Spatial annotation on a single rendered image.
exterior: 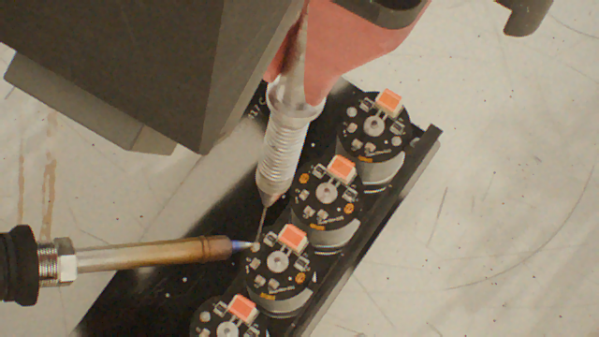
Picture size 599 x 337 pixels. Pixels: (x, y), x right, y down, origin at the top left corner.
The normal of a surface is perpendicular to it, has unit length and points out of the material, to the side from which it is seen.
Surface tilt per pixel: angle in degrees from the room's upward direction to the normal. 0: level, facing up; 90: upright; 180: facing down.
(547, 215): 0
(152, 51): 70
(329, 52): 92
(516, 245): 0
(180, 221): 0
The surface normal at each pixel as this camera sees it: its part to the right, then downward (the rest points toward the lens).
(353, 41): -0.51, 0.84
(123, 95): -0.48, 0.70
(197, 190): -0.01, -0.25
